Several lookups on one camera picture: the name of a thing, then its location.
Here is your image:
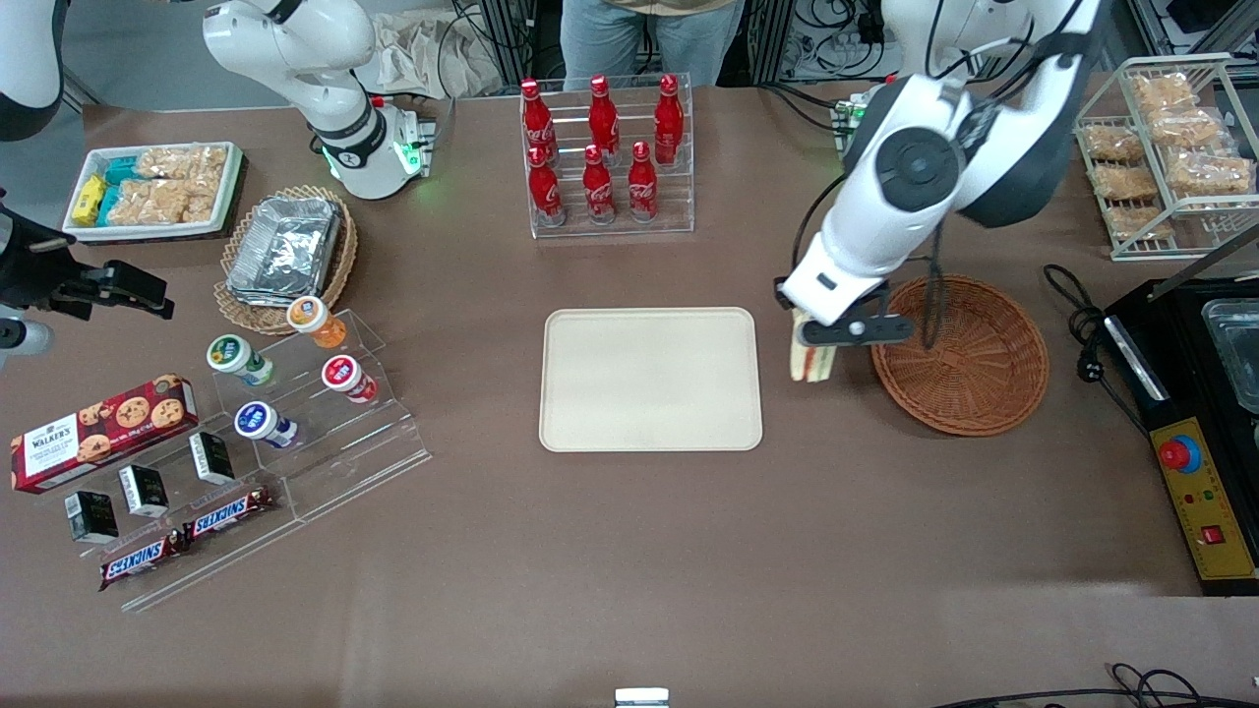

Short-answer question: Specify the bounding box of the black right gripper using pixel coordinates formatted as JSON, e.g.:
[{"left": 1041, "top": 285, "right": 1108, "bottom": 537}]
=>
[{"left": 0, "top": 202, "right": 177, "bottom": 321}]

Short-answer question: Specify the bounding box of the triangular sandwich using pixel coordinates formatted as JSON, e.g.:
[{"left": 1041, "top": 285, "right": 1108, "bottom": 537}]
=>
[{"left": 790, "top": 313, "right": 838, "bottom": 384}]

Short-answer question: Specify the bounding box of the white rectangular snack tray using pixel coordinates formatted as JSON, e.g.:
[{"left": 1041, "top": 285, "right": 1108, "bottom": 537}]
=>
[{"left": 61, "top": 142, "right": 245, "bottom": 243}]

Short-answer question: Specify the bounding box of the silver foil tray stack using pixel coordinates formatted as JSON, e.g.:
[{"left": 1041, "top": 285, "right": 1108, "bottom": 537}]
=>
[{"left": 225, "top": 195, "right": 341, "bottom": 307}]

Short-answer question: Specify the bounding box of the cream plastic tray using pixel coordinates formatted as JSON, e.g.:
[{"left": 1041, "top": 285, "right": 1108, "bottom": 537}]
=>
[{"left": 539, "top": 307, "right": 764, "bottom": 453}]

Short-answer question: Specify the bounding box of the light woven wicker basket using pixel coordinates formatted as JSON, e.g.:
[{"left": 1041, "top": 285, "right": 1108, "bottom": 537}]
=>
[{"left": 213, "top": 185, "right": 359, "bottom": 336}]

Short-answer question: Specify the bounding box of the brown round wicker basket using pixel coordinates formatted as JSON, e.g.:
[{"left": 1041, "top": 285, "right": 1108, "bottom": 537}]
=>
[{"left": 870, "top": 273, "right": 1049, "bottom": 438}]

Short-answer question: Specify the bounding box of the clear rice cracker packet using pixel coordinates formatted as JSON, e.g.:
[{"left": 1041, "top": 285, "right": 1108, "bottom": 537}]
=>
[
  {"left": 116, "top": 177, "right": 219, "bottom": 226},
  {"left": 136, "top": 146, "right": 229, "bottom": 185}
]

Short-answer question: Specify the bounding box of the yellow snack packet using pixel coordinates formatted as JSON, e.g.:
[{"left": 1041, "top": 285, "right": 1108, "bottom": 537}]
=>
[{"left": 72, "top": 175, "right": 108, "bottom": 226}]

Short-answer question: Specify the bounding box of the green lid yogurt cup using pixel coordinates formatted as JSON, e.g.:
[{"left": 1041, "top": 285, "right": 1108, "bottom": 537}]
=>
[{"left": 206, "top": 334, "right": 275, "bottom": 387}]

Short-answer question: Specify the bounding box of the red Walkers cookie box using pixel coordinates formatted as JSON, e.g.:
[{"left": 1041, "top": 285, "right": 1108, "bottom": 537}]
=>
[{"left": 10, "top": 374, "right": 199, "bottom": 495}]

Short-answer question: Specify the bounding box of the orange lid yogurt cup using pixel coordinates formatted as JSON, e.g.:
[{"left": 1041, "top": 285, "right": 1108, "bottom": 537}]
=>
[{"left": 286, "top": 295, "right": 348, "bottom": 351}]

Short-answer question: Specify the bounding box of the red cola bottle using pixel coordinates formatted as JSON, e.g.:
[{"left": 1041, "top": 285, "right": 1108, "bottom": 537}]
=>
[
  {"left": 588, "top": 75, "right": 621, "bottom": 160},
  {"left": 628, "top": 142, "right": 659, "bottom": 223},
  {"left": 520, "top": 79, "right": 555, "bottom": 163},
  {"left": 528, "top": 147, "right": 567, "bottom": 228},
  {"left": 582, "top": 145, "right": 616, "bottom": 225},
  {"left": 654, "top": 74, "right": 685, "bottom": 164}
]

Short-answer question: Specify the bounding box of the blue lid yogurt cup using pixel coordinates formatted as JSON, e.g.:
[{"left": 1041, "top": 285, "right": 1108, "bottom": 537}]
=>
[{"left": 233, "top": 401, "right": 299, "bottom": 450}]

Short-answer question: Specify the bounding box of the small black box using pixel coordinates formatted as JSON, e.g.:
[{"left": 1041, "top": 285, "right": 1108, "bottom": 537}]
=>
[
  {"left": 118, "top": 464, "right": 171, "bottom": 519},
  {"left": 65, "top": 490, "right": 120, "bottom": 546},
  {"left": 189, "top": 431, "right": 237, "bottom": 487}
]

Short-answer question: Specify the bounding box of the clear acrylic bottle rack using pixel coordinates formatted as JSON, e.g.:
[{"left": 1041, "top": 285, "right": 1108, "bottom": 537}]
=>
[{"left": 519, "top": 74, "right": 695, "bottom": 240}]

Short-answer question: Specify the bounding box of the red lid yogurt cup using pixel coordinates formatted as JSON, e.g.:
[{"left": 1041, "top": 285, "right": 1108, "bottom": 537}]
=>
[{"left": 321, "top": 355, "right": 379, "bottom": 405}]

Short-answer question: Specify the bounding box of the Snickers chocolate bar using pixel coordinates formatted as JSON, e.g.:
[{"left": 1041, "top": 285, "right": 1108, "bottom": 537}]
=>
[
  {"left": 97, "top": 533, "right": 184, "bottom": 592},
  {"left": 181, "top": 486, "right": 279, "bottom": 545}
]

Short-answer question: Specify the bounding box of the clear acrylic yogurt step stand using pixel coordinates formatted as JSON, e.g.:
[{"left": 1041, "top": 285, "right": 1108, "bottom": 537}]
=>
[{"left": 210, "top": 309, "right": 433, "bottom": 523}]

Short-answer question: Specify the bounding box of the clear acrylic snack step stand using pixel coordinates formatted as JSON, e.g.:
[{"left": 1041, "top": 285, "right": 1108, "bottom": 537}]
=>
[{"left": 37, "top": 423, "right": 308, "bottom": 614}]

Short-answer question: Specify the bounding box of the person in jeans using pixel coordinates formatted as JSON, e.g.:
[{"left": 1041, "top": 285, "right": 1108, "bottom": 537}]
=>
[{"left": 559, "top": 0, "right": 750, "bottom": 90}]

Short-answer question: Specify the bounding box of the clear bagged pastry packet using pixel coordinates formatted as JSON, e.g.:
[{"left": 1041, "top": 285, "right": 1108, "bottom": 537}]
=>
[
  {"left": 1106, "top": 204, "right": 1177, "bottom": 243},
  {"left": 1083, "top": 124, "right": 1148, "bottom": 164},
  {"left": 1165, "top": 149, "right": 1256, "bottom": 197},
  {"left": 1131, "top": 73, "right": 1198, "bottom": 112},
  {"left": 1093, "top": 162, "right": 1158, "bottom": 204},
  {"left": 1148, "top": 106, "right": 1227, "bottom": 151}
]

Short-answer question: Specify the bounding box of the crumpled beige bag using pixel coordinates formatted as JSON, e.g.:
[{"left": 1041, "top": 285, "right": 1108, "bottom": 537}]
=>
[{"left": 372, "top": 10, "right": 505, "bottom": 100}]

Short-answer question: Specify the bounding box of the black table appliance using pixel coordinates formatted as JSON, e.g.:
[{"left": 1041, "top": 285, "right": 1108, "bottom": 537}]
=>
[{"left": 1102, "top": 278, "right": 1259, "bottom": 597}]

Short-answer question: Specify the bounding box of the grey metal bar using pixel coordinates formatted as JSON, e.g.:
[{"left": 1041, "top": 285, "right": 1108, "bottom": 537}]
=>
[{"left": 1145, "top": 227, "right": 1259, "bottom": 302}]

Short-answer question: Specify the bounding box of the red emergency stop button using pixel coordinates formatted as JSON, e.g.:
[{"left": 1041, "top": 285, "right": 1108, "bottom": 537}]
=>
[{"left": 1158, "top": 433, "right": 1204, "bottom": 474}]

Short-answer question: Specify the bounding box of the clear glass container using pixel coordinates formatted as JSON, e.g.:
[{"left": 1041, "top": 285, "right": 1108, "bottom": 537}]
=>
[{"left": 1201, "top": 298, "right": 1259, "bottom": 415}]

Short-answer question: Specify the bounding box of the yellow control panel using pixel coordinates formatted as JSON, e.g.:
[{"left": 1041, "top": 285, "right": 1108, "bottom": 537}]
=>
[{"left": 1150, "top": 417, "right": 1259, "bottom": 582}]

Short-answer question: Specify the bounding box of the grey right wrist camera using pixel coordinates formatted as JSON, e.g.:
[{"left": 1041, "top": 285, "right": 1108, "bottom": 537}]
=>
[{"left": 0, "top": 317, "right": 56, "bottom": 358}]

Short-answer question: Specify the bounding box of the black power cable with plug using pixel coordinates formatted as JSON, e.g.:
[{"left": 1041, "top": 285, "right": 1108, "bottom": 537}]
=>
[{"left": 1043, "top": 263, "right": 1152, "bottom": 436}]

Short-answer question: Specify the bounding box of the white wire rack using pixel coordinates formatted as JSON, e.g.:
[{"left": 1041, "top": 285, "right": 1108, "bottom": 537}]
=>
[{"left": 1073, "top": 53, "right": 1259, "bottom": 263}]

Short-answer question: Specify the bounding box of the black floor cable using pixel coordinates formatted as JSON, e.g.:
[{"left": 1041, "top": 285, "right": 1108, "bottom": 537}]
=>
[{"left": 929, "top": 663, "right": 1259, "bottom": 708}]

